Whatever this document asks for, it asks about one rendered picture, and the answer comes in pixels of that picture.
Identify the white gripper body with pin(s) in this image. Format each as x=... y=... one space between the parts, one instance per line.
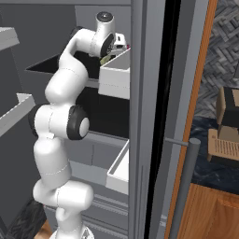
x=117 y=49

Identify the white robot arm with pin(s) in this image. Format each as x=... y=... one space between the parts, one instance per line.
x=51 y=155

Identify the grey fridge door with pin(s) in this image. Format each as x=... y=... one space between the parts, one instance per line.
x=140 y=93

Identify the grey fridge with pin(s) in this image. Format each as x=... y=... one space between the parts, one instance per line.
x=40 y=31

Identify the grey fridge drawer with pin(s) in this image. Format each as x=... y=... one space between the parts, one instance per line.
x=93 y=155

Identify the grey fridge door shelf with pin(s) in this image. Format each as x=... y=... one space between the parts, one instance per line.
x=15 y=113
x=7 y=37

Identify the olive green food item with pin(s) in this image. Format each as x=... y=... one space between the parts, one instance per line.
x=105 y=59

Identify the tall wooden side panel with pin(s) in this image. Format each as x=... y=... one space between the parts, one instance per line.
x=199 y=77

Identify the wooden cupboard door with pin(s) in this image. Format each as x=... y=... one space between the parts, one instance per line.
x=214 y=214

